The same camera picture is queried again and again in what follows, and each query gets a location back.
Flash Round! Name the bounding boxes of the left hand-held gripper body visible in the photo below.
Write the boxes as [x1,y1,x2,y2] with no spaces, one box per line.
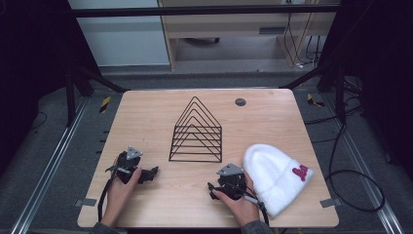
[105,145,144,185]

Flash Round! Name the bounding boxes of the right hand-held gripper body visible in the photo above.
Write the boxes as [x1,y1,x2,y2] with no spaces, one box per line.
[211,162,248,201]

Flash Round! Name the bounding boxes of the white fuzzy beanie hat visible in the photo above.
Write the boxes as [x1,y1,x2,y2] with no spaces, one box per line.
[242,142,316,218]

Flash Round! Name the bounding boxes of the person's right hand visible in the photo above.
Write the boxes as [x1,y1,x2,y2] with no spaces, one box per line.
[211,171,261,228]

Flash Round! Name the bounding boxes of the person's left hand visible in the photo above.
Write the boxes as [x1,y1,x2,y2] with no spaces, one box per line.
[99,167,143,228]

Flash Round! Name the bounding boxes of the grey tape piece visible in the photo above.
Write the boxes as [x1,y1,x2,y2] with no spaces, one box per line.
[73,197,98,208]
[319,197,343,210]

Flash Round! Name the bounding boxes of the yellow black hazard tape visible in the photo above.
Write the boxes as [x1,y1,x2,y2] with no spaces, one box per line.
[306,93,326,108]
[98,96,112,114]

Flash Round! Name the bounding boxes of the black metal stand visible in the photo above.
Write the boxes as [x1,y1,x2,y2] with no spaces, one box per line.
[63,59,130,129]
[279,59,347,125]

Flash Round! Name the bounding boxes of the white cabinet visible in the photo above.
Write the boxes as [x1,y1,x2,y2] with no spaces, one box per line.
[67,0,171,68]

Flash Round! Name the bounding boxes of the black curtain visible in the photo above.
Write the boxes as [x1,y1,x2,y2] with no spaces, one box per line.
[317,0,413,183]
[0,0,102,178]

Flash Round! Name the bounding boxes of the light wooden desk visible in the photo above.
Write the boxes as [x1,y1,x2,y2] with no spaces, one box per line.
[157,0,343,71]

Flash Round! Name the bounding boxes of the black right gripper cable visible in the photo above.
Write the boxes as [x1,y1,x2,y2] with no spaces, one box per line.
[243,194,271,226]

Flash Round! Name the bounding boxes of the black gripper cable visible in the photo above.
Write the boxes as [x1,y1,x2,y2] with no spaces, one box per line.
[96,176,117,223]
[243,194,271,226]

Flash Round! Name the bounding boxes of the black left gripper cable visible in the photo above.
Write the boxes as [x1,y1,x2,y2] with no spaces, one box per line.
[96,176,117,223]

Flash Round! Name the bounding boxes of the black wire triangular rack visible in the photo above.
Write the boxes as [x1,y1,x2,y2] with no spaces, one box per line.
[168,96,224,164]

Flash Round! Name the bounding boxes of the aluminium floor rail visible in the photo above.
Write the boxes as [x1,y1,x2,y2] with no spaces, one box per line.
[9,97,90,234]
[322,96,405,234]

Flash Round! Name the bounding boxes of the black floor cable loop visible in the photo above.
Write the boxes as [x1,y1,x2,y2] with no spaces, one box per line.
[304,103,387,214]

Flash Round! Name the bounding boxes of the hanging cables under desk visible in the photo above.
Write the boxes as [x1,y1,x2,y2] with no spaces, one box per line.
[282,3,325,70]

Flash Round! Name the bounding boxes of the black horizontal frame bar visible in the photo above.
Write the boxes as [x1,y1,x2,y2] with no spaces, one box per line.
[69,4,341,19]

